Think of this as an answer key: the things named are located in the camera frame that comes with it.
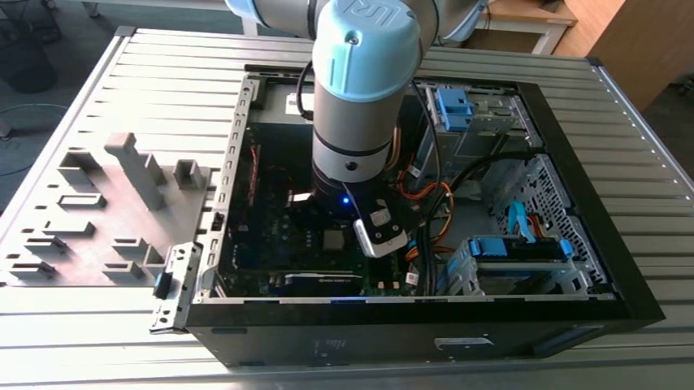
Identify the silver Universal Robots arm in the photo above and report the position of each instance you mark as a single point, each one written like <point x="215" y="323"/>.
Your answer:
<point x="353" y="138"/>

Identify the green Dell motherboard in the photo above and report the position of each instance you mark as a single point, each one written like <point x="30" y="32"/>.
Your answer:
<point x="269" y="243"/>

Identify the grey power supply unit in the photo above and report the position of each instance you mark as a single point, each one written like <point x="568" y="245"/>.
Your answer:
<point x="282" y="138"/>

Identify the black RAM slot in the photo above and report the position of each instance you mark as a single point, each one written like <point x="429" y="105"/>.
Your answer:
<point x="374" y="270"/>
<point x="381" y="271"/>

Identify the black graphics card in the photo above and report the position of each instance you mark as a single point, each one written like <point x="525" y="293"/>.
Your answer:
<point x="322" y="281"/>

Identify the blue board connector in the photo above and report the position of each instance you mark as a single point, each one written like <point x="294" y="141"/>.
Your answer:
<point x="247" y="258"/>

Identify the grey metal drive cage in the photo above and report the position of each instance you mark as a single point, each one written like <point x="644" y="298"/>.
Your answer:
<point x="477" y="142"/>

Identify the hard disk in blue carrier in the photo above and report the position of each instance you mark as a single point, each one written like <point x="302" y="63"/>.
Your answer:
<point x="490" y="247"/>

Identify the blue drive bay latch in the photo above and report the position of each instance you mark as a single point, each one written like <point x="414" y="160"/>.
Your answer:
<point x="453" y="105"/>

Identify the black open PC case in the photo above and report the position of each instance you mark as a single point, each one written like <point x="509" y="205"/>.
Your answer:
<point x="379" y="337"/>

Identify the grey metal disk bay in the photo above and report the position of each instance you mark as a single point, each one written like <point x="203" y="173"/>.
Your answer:
<point x="518" y="268"/>

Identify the grey parts rack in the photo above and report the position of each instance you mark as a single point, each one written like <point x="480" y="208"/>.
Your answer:
<point x="125" y="231"/>

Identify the pale blue teach pendant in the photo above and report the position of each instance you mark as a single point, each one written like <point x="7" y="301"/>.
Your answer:
<point x="464" y="22"/>

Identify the wooden top desk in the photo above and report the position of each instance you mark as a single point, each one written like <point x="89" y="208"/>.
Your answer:
<point x="534" y="14"/>

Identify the black round bin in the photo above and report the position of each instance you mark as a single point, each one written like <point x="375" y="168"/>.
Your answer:
<point x="30" y="71"/>

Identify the wooden cabinet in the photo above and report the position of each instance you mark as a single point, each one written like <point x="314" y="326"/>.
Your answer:
<point x="645" y="44"/>

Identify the grey hinged slot bracket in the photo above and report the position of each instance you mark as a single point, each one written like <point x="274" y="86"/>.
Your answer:
<point x="182" y="260"/>

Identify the blue black bracket latch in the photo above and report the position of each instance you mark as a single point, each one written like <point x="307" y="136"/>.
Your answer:
<point x="163" y="285"/>

